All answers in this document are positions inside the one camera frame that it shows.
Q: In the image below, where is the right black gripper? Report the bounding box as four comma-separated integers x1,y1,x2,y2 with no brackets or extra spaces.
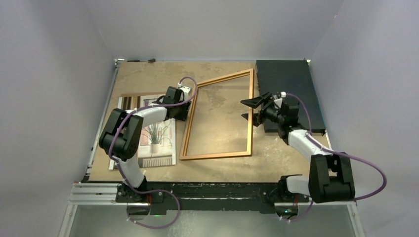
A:
241,91,285,126

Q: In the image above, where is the plant photo print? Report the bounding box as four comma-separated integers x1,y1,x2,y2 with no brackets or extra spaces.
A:
118,93,176,168

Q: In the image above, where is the wooden picture frame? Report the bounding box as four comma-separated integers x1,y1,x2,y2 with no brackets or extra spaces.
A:
179,68,254,161

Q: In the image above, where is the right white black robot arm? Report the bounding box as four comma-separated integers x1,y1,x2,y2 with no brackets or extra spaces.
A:
241,92,355,203

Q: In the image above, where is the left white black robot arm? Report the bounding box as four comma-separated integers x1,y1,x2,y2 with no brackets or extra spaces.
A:
98,85,192,202

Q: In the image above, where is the dark rectangular box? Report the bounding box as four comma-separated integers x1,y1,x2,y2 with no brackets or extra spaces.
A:
255,59,326,134

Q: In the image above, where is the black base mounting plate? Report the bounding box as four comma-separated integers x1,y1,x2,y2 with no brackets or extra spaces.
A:
116,181,309,215

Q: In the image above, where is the aluminium rail beam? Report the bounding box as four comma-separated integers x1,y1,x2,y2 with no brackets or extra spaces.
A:
69,183,357,207

